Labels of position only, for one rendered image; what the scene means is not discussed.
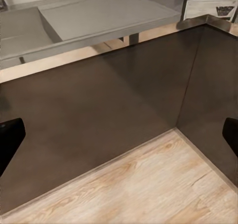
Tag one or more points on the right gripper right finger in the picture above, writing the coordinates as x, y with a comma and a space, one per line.
230, 133

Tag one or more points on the drop in sink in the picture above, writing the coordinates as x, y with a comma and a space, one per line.
27, 30

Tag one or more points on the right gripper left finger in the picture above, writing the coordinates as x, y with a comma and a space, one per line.
12, 133

